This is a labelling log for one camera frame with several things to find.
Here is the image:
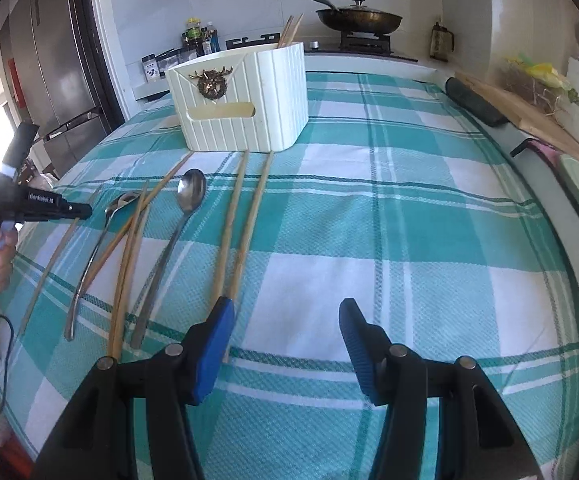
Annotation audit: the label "teal plaid tablecloth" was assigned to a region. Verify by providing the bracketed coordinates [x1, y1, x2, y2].
[0, 71, 579, 480]

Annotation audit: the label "steel refrigerator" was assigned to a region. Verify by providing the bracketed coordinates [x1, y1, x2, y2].
[0, 0, 125, 173]

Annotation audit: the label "black frying pan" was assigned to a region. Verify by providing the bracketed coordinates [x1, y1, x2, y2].
[295, 0, 404, 33]

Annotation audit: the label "glass pan lid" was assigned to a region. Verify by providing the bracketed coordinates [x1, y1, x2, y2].
[322, 0, 400, 16]

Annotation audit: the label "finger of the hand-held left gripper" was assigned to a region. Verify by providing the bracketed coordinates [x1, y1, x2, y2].
[56, 201, 93, 222]

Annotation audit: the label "black pot stand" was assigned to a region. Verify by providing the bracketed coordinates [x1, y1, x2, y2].
[226, 32, 281, 51]

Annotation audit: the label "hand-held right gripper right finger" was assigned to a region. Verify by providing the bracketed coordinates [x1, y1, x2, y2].
[338, 298, 543, 480]

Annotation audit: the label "black lidded jars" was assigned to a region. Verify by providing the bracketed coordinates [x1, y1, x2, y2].
[157, 47, 186, 68]

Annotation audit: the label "wooden cutting board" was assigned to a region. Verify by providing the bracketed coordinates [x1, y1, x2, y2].
[454, 70, 579, 163]

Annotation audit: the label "wooden chopstick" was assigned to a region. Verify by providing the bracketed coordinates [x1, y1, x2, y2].
[76, 152, 194, 298]
[114, 203, 146, 362]
[276, 15, 295, 50]
[212, 150, 250, 311]
[224, 151, 275, 365]
[18, 187, 104, 335]
[282, 12, 304, 47]
[107, 180, 150, 361]

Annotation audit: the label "red object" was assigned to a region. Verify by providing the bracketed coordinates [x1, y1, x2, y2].
[0, 432, 35, 480]

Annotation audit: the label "wire rack with bags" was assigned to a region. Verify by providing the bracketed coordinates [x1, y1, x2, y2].
[502, 52, 579, 116]

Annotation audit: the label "glass jug with handle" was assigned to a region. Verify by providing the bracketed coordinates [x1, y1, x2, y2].
[429, 21, 456, 63]

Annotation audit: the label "white ribbed utensil box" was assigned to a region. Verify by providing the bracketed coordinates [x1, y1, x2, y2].
[164, 42, 309, 153]

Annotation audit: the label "spice jar with label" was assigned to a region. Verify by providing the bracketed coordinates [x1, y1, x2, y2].
[141, 52, 163, 83]

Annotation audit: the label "yellow cap oil bottle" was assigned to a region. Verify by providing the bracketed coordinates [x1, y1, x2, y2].
[186, 16, 204, 56]

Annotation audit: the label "steel spoon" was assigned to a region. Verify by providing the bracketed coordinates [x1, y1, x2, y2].
[130, 168, 207, 351]
[64, 191, 143, 342]

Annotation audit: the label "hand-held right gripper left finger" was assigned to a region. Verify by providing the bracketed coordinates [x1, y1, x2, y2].
[32, 296, 236, 480]

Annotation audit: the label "black curved handle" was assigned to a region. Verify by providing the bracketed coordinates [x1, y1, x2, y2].
[509, 137, 560, 171]

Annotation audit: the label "black rolled mat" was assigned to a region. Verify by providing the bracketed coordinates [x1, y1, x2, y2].
[444, 76, 509, 127]

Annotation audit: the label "black gas stove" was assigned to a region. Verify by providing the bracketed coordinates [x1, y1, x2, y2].
[304, 30, 420, 63]

